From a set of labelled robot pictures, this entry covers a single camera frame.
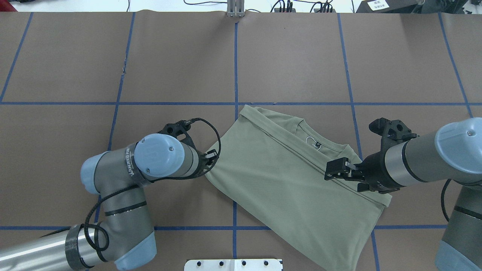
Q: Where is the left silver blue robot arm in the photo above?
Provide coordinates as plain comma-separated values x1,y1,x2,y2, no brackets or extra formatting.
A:
1,133,221,271

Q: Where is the olive green long-sleeve shirt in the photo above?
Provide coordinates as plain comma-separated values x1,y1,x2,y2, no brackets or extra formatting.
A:
206,105,392,271

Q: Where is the aluminium frame post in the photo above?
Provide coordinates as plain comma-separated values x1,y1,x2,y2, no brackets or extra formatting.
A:
226,0,246,18

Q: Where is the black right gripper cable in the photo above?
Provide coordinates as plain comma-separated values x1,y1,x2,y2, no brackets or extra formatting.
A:
441,179,454,222

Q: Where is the white labelled black box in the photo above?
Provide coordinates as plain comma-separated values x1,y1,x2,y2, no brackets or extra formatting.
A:
355,0,425,14

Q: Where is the orange black connector board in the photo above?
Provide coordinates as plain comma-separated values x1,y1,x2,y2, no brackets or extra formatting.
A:
270,0,336,14

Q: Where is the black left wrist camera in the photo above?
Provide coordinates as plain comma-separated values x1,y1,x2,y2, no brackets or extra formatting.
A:
157,120,196,148

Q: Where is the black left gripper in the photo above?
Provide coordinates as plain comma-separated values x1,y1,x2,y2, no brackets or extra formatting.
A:
191,149,219,177

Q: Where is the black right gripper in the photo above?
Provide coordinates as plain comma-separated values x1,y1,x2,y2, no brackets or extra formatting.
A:
324,152,400,194

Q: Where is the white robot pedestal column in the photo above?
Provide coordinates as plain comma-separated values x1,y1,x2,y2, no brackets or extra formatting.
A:
184,259,284,271

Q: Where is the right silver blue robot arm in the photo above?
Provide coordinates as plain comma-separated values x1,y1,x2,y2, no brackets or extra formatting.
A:
324,118,482,271

